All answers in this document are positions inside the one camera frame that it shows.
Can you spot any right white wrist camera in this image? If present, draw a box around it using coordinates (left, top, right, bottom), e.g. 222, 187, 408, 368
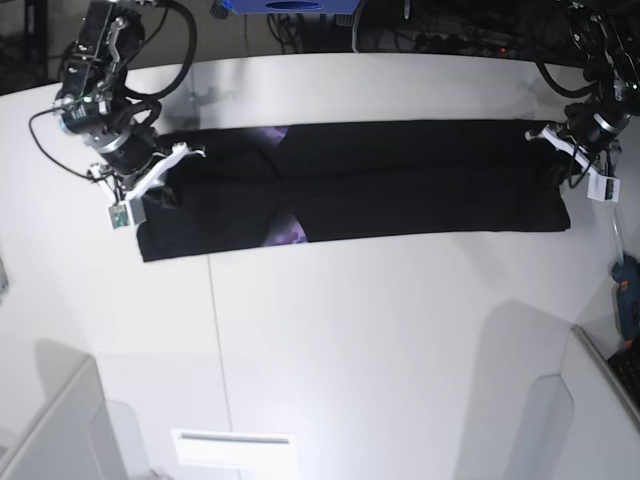
108, 199, 146, 230

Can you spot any white left corner box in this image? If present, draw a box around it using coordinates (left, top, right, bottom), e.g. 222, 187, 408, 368
1, 356, 128, 480

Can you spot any black T-shirt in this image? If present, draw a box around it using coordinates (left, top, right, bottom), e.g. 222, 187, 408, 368
137, 120, 571, 262

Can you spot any black keyboard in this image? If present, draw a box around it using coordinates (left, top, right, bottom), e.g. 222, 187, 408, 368
608, 343, 640, 406

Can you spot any clear glue stick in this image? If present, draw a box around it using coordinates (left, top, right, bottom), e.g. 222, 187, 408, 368
609, 208, 624, 265

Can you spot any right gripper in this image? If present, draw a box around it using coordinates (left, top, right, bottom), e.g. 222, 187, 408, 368
87, 127, 206, 205

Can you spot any blue plastic bin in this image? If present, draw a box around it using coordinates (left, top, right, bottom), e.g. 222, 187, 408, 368
221, 0, 360, 15

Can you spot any power strip with red light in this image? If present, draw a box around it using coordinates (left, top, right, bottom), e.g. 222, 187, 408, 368
413, 33, 510, 57

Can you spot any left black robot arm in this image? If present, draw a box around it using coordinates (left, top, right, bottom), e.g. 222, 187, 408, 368
525, 1, 639, 180

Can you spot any blue glue gun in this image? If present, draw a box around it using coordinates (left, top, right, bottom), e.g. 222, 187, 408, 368
611, 254, 639, 341

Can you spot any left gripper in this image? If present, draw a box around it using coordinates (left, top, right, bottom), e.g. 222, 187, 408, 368
525, 102, 631, 173

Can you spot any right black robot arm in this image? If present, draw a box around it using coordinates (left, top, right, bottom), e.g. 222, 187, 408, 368
46, 1, 198, 204

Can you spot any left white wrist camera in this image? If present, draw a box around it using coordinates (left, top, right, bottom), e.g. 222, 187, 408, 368
587, 174, 621, 203

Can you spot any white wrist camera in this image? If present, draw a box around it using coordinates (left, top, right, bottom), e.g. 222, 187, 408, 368
587, 174, 621, 203
108, 199, 146, 230

